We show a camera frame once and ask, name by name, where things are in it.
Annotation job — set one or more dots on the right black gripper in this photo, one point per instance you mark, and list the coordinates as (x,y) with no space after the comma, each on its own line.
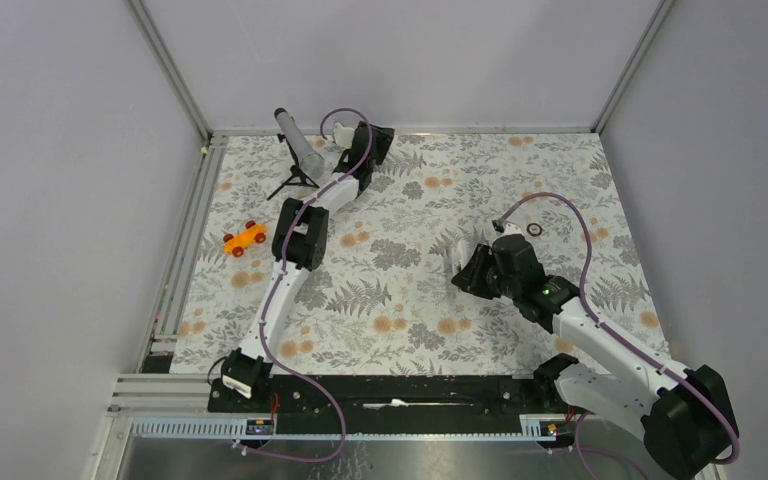
(470,277)

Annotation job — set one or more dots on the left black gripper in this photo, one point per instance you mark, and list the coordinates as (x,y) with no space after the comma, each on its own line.
(382,139)

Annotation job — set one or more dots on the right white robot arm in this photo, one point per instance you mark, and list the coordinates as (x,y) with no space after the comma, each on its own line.
(683,416)

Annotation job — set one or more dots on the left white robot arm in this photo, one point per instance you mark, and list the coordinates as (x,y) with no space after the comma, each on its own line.
(299,246)

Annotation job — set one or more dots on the grey microphone on tripod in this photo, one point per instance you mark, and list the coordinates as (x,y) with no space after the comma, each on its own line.
(307,164)

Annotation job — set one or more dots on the floral patterned table mat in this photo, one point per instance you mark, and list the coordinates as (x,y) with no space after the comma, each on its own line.
(382,301)

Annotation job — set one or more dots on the orange toy car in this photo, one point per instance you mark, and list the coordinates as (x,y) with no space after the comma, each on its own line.
(236,244)

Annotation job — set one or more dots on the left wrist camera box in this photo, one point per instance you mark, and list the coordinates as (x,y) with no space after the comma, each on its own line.
(342,135)

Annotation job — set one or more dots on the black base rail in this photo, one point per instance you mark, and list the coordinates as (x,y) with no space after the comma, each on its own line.
(392,405)

